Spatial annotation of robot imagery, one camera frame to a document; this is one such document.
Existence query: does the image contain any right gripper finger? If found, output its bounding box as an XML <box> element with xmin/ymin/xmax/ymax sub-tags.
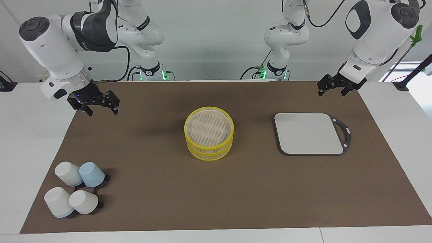
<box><xmin>69</xmin><ymin>101</ymin><xmax>93</xmax><ymax>117</ymax></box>
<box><xmin>104</xmin><ymin>90</ymin><xmax>120</xmax><ymax>115</ymax></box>

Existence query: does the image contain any yellow steamer tier white-lined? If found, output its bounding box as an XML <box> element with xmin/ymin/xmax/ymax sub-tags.
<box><xmin>184</xmin><ymin>107</ymin><xmax>234</xmax><ymax>152</ymax></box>

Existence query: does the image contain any yellow bamboo steamer tier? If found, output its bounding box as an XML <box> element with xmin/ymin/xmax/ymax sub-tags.
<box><xmin>187</xmin><ymin>142</ymin><xmax>233</xmax><ymax>162</ymax></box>

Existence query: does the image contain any grey cutting board black-rimmed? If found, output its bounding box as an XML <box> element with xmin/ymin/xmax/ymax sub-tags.
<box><xmin>274</xmin><ymin>113</ymin><xmax>351</xmax><ymax>156</ymax></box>

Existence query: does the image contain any light blue plastic cup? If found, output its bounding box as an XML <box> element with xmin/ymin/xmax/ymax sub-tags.
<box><xmin>79</xmin><ymin>162</ymin><xmax>105</xmax><ymax>188</ymax></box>

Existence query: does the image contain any white plastic cup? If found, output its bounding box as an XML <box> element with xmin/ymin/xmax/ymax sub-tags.
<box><xmin>69</xmin><ymin>190</ymin><xmax>99</xmax><ymax>215</ymax></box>
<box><xmin>55</xmin><ymin>161</ymin><xmax>84</xmax><ymax>187</ymax></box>

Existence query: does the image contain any black cup rack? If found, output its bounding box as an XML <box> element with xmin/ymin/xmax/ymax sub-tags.
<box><xmin>73</xmin><ymin>174</ymin><xmax>111</xmax><ymax>210</ymax></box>

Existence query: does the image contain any green-tipped metal pole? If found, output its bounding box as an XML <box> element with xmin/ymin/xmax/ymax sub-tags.
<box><xmin>381</xmin><ymin>25</ymin><xmax>423</xmax><ymax>81</ymax></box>

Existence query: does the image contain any brown table mat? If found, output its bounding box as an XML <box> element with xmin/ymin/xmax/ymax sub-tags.
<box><xmin>20</xmin><ymin>81</ymin><xmax>432</xmax><ymax>234</ymax></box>

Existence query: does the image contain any white cup blue rim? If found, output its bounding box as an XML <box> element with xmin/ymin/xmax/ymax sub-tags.
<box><xmin>44</xmin><ymin>187</ymin><xmax>75</xmax><ymax>218</ymax></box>

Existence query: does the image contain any black right base cable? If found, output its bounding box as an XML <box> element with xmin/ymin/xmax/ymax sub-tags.
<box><xmin>127</xmin><ymin>66</ymin><xmax>142</xmax><ymax>81</ymax></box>

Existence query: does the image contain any black base cable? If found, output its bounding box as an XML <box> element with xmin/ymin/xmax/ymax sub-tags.
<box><xmin>127</xmin><ymin>66</ymin><xmax>142</xmax><ymax>81</ymax></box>
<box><xmin>240</xmin><ymin>66</ymin><xmax>264</xmax><ymax>80</ymax></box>

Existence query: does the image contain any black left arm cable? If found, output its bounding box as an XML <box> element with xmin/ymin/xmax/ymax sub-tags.
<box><xmin>302</xmin><ymin>0</ymin><xmax>348</xmax><ymax>29</ymax></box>

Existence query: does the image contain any black left base cable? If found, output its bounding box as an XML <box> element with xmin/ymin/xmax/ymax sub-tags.
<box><xmin>240</xmin><ymin>66</ymin><xmax>264</xmax><ymax>80</ymax></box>

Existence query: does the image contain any black device with cable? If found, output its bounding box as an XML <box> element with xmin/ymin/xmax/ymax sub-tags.
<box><xmin>0</xmin><ymin>71</ymin><xmax>17</xmax><ymax>91</ymax></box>

